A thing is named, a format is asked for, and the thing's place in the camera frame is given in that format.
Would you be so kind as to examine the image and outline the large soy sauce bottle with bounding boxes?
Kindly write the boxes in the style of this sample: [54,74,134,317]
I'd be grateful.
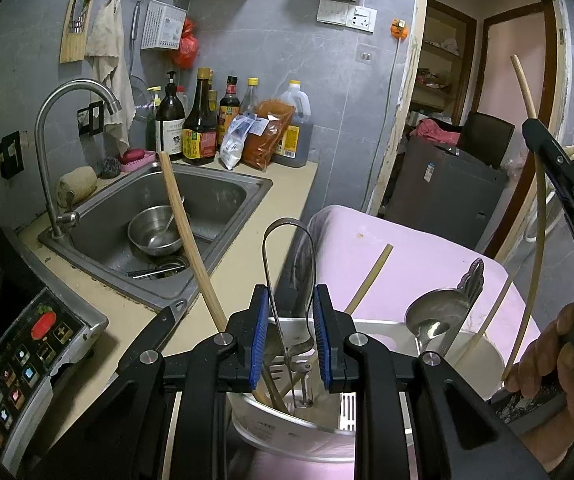
[182,67,218,166]

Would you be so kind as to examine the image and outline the metal fork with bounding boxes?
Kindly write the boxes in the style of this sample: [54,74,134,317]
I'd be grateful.
[437,257,485,356]

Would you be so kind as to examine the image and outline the red plastic bag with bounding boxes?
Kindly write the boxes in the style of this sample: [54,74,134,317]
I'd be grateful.
[173,17,200,70]

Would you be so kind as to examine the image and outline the cooking oil jug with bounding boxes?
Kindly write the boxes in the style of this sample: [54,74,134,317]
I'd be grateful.
[272,80,312,167]

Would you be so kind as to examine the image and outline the metal tongs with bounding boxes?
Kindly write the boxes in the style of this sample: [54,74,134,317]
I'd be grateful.
[262,217,320,408]

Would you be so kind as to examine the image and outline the steel wool scourer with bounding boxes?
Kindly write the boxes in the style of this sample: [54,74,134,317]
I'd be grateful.
[98,156,122,179]

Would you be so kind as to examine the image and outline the red label sauce bottle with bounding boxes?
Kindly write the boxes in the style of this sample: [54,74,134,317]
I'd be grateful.
[218,76,241,146]

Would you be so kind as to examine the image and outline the beige hanging towel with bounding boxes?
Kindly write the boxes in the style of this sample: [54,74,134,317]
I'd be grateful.
[85,0,135,146]

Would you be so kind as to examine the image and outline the white cable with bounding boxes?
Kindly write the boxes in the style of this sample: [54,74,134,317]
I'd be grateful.
[364,37,402,213]

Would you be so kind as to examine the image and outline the clear bottle yellow cap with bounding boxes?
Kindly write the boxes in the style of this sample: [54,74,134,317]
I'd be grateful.
[240,77,260,116]

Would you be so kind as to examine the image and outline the white wall socket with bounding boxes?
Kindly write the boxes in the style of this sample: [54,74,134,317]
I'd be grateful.
[346,5,378,33]

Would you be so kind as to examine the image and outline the induction cooker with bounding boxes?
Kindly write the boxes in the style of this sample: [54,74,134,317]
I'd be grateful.
[0,227,109,480]

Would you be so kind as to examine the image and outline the wooden shelf unit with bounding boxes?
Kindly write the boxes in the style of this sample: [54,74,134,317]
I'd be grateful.
[409,0,478,116]

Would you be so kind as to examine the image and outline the steel faucet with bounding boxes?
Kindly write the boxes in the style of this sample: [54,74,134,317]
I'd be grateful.
[35,79,122,240]

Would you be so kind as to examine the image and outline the wooden door frame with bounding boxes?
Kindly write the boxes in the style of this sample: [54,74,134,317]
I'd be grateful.
[362,0,432,216]

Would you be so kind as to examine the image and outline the metal spoon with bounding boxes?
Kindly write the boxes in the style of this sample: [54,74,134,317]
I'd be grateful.
[404,287,474,358]

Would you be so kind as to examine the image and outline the white and blue packet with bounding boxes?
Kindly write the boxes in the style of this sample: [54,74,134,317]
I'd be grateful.
[219,114,268,171]

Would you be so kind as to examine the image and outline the white wall switch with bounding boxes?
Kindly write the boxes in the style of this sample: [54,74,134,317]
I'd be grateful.
[316,0,352,27]

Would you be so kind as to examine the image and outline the wooden knife holder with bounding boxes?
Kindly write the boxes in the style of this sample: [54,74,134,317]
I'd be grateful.
[59,0,100,65]

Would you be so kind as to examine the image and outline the orange spice packet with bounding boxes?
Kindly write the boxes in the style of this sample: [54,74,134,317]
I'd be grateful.
[241,100,296,171]

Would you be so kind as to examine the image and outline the black chair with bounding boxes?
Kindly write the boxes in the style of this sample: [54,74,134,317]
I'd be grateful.
[459,112,516,168]

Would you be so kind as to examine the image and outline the white plastic cup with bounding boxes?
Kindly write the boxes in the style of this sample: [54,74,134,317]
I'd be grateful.
[229,316,506,463]

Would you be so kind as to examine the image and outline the steel sink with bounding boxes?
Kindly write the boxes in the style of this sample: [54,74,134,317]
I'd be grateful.
[38,162,274,311]

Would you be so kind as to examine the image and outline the white wall box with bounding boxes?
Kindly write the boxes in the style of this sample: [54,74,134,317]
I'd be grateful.
[141,0,188,52]

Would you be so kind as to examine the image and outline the black wall socket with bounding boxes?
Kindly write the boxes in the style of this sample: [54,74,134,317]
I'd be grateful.
[0,131,22,180]
[77,101,105,136]

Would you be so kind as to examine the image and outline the beige kitchen counter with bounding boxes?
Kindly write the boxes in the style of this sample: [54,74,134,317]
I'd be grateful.
[17,160,320,451]

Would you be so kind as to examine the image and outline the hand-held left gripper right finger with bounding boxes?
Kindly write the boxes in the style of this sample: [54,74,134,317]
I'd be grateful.
[313,284,550,480]

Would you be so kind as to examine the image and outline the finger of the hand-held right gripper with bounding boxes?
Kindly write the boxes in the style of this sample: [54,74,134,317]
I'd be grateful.
[522,117,574,281]

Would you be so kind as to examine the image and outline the metal bowl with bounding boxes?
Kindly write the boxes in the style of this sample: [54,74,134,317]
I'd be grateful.
[127,205,188,257]

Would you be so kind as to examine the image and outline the slim dark sauce bottle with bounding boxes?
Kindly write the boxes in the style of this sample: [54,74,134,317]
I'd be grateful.
[208,71,219,126]

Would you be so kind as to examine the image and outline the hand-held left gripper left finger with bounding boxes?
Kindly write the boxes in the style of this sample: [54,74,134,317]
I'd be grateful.
[17,284,270,480]

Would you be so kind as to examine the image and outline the pink soap dish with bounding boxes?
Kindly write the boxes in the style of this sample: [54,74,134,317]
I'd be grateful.
[118,147,158,173]

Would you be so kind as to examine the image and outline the red cloth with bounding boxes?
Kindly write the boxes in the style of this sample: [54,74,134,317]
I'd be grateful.
[409,117,462,147]

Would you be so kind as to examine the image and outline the loofah sponge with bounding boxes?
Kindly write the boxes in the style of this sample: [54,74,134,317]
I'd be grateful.
[56,166,98,202]

